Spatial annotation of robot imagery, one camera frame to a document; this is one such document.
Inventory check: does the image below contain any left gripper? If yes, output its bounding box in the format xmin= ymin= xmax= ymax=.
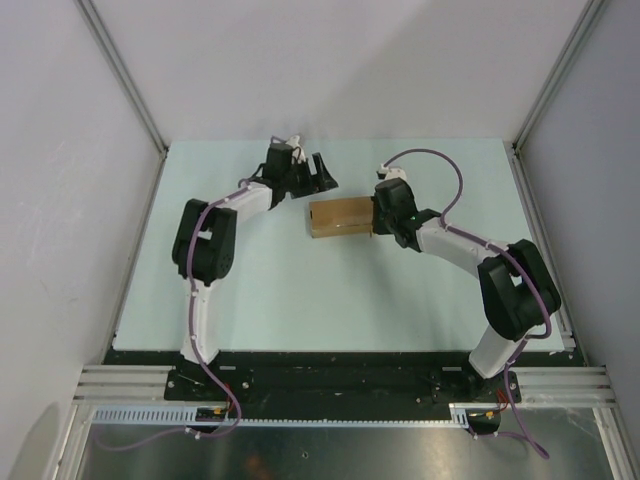
xmin=282 ymin=153 xmax=337 ymax=199

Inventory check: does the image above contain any brown cardboard express box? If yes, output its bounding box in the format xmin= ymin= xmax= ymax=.
xmin=309 ymin=196 xmax=373 ymax=239

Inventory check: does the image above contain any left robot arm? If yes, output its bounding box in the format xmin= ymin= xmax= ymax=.
xmin=171 ymin=135 xmax=338 ymax=364

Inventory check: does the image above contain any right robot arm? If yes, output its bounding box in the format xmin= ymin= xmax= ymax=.
xmin=372 ymin=178 xmax=561 ymax=401

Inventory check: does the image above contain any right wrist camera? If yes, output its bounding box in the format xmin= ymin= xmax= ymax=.
xmin=376 ymin=165 xmax=407 ymax=181

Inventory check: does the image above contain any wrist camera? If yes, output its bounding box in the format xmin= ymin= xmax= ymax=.
xmin=376 ymin=165 xmax=407 ymax=181
xmin=270 ymin=134 xmax=307 ymax=163

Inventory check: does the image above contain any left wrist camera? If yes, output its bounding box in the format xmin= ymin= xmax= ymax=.
xmin=270 ymin=134 xmax=307 ymax=163

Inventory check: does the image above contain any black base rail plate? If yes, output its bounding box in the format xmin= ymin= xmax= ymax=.
xmin=102 ymin=349 xmax=586 ymax=416

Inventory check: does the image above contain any grey slotted cable duct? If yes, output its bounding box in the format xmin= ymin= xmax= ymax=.
xmin=92 ymin=405 xmax=469 ymax=429

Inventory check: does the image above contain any right aluminium frame post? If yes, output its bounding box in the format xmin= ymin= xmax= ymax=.
xmin=512 ymin=0 xmax=609 ymax=151

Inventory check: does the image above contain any aluminium frame post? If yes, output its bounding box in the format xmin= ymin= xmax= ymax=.
xmin=512 ymin=0 xmax=609 ymax=151
xmin=73 ymin=0 xmax=169 ymax=156

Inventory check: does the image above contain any left aluminium frame post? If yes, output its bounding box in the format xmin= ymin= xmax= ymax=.
xmin=73 ymin=0 xmax=169 ymax=156

